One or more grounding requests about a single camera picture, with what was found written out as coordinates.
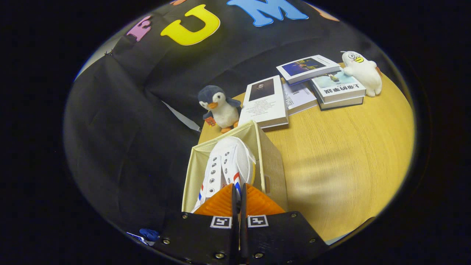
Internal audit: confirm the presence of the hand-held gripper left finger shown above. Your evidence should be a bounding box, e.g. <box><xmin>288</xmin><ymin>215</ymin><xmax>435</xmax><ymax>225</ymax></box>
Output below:
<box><xmin>155</xmin><ymin>183</ymin><xmax>238</xmax><ymax>265</ymax></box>

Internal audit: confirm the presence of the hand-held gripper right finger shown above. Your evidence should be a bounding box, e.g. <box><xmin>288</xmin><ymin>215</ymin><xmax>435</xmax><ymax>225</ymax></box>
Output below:
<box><xmin>240</xmin><ymin>183</ymin><xmax>330</xmax><ymax>265</ymax></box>

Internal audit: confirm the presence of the beige fabric storage box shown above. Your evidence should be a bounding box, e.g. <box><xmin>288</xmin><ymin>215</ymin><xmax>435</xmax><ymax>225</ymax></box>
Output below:
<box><xmin>181</xmin><ymin>120</ymin><xmax>288</xmax><ymax>214</ymax></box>

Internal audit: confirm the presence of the white canvas shoe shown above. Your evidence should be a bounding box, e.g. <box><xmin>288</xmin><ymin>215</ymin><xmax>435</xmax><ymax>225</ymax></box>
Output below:
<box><xmin>191</xmin><ymin>136</ymin><xmax>256</xmax><ymax>214</ymax></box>

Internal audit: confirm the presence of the blue cloth object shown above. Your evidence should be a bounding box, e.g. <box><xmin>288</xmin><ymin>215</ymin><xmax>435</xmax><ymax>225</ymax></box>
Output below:
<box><xmin>139</xmin><ymin>228</ymin><xmax>160</xmax><ymax>242</ymax></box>

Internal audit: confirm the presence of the penguin plush toy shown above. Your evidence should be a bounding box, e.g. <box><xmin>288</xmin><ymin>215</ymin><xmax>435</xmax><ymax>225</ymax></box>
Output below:
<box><xmin>198</xmin><ymin>85</ymin><xmax>242</xmax><ymax>134</ymax></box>

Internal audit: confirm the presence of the white book with portrait cover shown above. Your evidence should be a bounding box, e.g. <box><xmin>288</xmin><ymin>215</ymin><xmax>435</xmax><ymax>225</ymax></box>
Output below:
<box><xmin>238</xmin><ymin>75</ymin><xmax>289</xmax><ymax>132</ymax></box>

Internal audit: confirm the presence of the thin white printed booklet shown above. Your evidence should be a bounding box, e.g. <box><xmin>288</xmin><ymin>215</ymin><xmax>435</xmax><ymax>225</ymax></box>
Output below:
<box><xmin>283</xmin><ymin>82</ymin><xmax>318</xmax><ymax>116</ymax></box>

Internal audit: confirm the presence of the plain thick grey book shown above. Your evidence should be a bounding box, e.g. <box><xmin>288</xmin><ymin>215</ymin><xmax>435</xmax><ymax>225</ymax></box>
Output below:
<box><xmin>317</xmin><ymin>96</ymin><xmax>365</xmax><ymax>110</ymax></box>

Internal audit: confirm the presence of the book with pale teal cover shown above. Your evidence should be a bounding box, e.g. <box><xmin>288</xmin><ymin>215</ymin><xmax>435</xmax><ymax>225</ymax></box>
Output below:
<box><xmin>310</xmin><ymin>70</ymin><xmax>367</xmax><ymax>103</ymax></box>

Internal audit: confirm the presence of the book with blue photo cover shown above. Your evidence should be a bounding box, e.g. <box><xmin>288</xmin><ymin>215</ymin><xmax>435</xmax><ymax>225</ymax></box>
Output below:
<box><xmin>276</xmin><ymin>54</ymin><xmax>341</xmax><ymax>85</ymax></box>

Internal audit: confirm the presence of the white duck plush toy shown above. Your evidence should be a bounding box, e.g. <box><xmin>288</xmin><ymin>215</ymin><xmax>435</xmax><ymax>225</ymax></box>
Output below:
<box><xmin>340</xmin><ymin>51</ymin><xmax>383</xmax><ymax>98</ymax></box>

